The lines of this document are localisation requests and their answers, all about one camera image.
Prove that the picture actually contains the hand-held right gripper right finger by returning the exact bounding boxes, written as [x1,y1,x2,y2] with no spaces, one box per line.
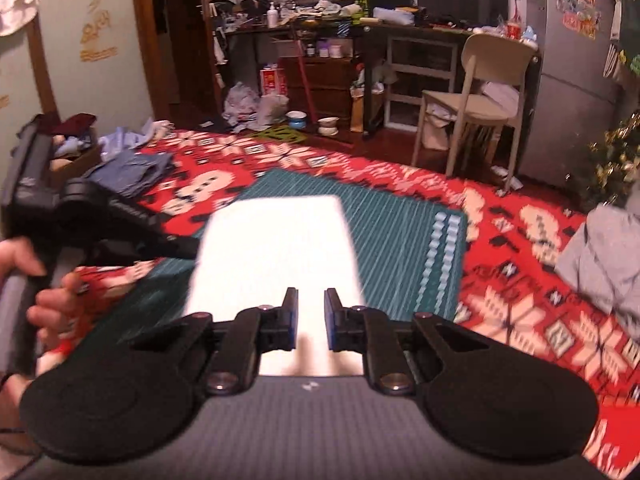
[323,287,493,395]

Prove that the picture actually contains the white plastic bag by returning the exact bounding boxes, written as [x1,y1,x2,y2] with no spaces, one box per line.
[221,81,291,132]

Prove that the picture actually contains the beige chair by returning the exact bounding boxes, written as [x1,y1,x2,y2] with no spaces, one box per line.
[411,33,540,192]

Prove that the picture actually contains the silver refrigerator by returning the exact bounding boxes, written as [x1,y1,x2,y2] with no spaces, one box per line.
[519,0,640,187]

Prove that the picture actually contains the lime green trivet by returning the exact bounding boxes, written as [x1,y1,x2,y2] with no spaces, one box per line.
[254,125,308,145]

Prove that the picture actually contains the green christmas wall cloth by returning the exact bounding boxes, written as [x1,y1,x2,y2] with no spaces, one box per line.
[612,0,640,80]

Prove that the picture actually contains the black desk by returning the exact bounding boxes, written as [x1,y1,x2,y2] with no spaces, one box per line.
[219,21,544,137]

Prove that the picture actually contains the white knit sweater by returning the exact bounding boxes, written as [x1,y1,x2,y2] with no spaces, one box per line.
[187,194,367,378]

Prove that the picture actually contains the grey sweater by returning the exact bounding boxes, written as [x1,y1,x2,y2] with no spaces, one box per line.
[555,204,640,330]

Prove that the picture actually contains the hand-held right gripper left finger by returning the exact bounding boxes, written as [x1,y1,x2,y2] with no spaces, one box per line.
[130,287,300,395]

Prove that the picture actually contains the person's left forearm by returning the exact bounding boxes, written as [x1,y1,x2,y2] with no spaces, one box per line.
[0,372,35,448]

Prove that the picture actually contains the blue denim jeans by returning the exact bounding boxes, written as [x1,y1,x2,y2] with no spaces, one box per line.
[84,151,177,199]

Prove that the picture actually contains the red patterned blanket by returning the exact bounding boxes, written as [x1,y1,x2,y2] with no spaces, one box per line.
[37,127,640,478]

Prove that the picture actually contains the white tote bag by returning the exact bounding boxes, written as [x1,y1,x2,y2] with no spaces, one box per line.
[421,104,452,152]

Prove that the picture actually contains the wooden drawer cabinet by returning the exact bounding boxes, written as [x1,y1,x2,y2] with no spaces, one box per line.
[276,56,357,122]

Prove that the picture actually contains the pale blue shirt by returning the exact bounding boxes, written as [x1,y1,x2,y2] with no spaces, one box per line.
[99,119,172,155]

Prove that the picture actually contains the green cutting mat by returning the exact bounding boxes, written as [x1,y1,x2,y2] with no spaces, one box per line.
[65,169,471,377]

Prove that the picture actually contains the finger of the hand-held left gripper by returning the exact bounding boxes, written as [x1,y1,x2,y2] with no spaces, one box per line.
[94,196,202,267]

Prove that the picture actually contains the maroon cloth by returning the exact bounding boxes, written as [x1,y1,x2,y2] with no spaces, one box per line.
[51,113,97,137]

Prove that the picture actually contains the person's left hand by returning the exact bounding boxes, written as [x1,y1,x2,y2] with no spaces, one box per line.
[0,237,94,362]

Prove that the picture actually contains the brown cardboard box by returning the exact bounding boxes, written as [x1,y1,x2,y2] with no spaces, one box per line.
[49,142,102,188]

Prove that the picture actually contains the small christmas tree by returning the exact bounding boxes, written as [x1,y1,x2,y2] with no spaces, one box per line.
[566,114,640,212]

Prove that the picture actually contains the gold wall decal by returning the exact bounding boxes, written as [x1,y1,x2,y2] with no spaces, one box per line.
[79,0,119,62]

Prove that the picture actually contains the red broom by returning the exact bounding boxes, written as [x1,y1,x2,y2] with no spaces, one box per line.
[294,39,319,124]

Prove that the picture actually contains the red cardboard box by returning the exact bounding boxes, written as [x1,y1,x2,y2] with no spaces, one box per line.
[258,66,289,97]

